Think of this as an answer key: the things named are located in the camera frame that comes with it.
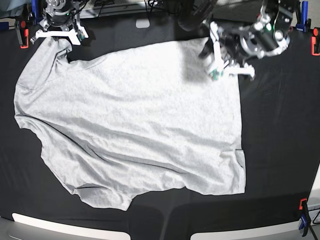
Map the blue clamp far-left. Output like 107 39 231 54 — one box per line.
28 0 46 25

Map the black red cable bundle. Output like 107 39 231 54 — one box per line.
177 0 218 30

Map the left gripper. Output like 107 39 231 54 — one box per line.
199 21 256 79

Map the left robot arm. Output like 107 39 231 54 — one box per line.
199 0 299 80

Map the red black clamp far-left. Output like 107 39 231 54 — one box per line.
14 20 29 49

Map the aluminium frame rail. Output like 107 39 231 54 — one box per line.
80 2 151 19

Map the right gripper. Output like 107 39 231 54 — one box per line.
30 22 85 46

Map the blue clamp far-right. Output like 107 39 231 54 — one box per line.
295 0 311 33

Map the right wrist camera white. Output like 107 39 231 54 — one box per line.
77 28 89 42

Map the red black clamp far-right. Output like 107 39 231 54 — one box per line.
311 27 320 56

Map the red blue clamp near-right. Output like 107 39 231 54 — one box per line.
298 198 311 237

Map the white Hugging Face t-shirt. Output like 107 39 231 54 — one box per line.
13 38 246 211

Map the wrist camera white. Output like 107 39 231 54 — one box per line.
77 28 89 42
208 67 224 81

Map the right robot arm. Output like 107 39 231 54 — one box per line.
30 0 89 46

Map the black table cloth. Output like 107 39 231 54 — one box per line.
0 30 320 240

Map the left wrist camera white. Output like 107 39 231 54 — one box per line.
208 67 224 81

